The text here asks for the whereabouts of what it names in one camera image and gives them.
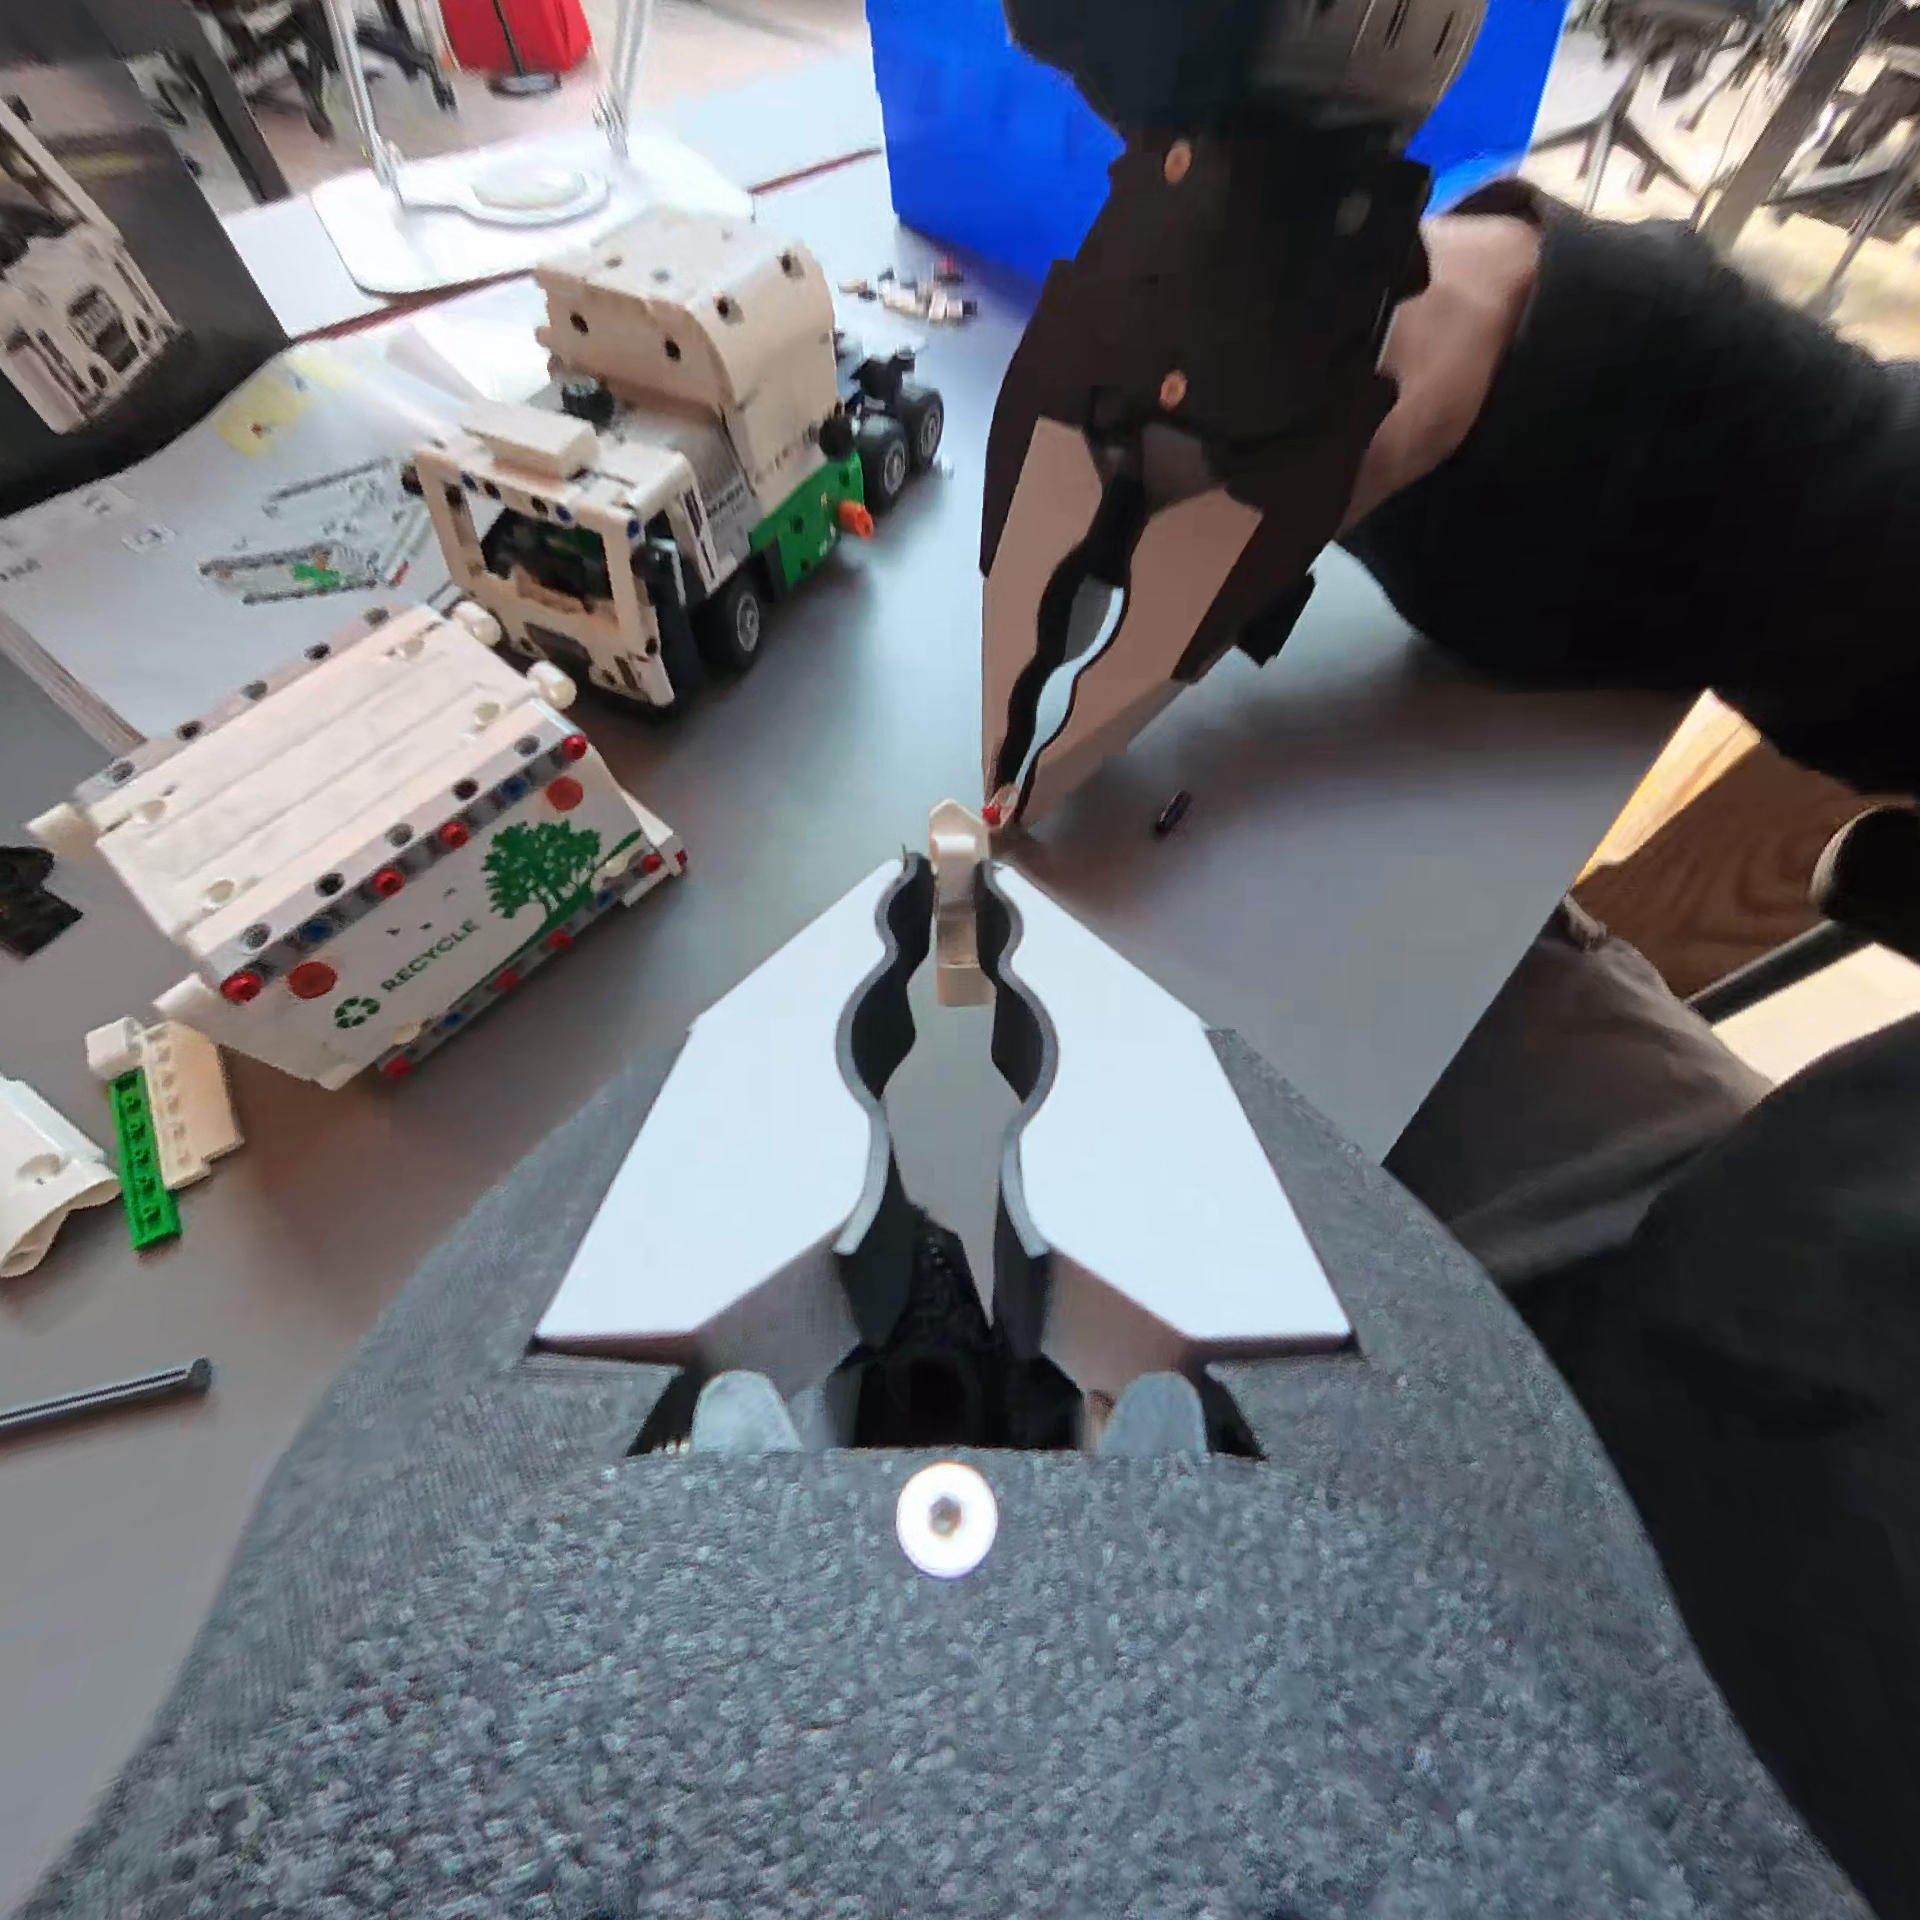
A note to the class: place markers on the white curved lego panel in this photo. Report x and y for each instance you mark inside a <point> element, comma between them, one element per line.
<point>49,1187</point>

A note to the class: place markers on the person's right hand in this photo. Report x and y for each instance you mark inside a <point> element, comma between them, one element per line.
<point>1455,330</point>

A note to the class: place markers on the lego instruction booklet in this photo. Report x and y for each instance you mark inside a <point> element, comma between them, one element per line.
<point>152,573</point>

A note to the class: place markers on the large blue plastic bin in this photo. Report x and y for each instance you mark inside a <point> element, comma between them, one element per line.
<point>990,136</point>

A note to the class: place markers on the lego set box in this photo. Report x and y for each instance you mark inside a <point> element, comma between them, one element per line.
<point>106,287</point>

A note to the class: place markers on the person's right forearm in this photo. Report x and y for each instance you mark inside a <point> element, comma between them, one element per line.
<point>1679,494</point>

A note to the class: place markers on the black lego pin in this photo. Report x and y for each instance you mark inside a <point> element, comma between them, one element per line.
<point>1169,814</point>

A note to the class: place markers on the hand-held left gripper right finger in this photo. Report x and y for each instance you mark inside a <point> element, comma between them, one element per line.
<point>1169,1187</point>

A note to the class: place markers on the white lego truck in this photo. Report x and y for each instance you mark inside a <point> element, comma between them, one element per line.
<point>675,434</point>

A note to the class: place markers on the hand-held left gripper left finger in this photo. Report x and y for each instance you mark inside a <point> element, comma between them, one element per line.
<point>722,1187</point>

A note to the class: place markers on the red and white lego pin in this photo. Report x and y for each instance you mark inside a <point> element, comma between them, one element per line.
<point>1003,808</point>

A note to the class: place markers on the grey lego axle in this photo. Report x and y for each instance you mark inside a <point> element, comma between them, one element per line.
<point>106,1394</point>

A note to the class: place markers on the thin white lego liftarm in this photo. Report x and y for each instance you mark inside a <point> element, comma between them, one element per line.
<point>959,903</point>

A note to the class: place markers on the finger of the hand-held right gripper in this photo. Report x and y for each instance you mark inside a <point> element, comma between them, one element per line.
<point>1033,542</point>
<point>1186,582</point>

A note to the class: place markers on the white lego bracket piece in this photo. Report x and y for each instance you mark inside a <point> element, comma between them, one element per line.
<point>188,1092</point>

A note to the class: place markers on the white lego container body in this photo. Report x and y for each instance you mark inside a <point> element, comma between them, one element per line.
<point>333,842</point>

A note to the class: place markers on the person's grey pants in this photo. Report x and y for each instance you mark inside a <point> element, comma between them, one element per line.
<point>1579,1092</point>

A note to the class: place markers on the pile of small lego pieces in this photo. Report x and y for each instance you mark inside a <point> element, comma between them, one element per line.
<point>910,299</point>

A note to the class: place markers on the green lego plate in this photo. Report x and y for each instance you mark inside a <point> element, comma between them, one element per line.
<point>144,1163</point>

